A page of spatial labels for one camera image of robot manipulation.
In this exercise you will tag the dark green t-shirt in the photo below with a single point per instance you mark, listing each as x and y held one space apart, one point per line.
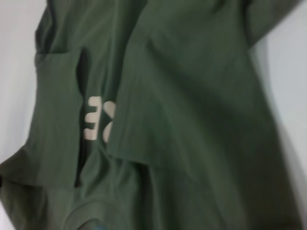
180 100

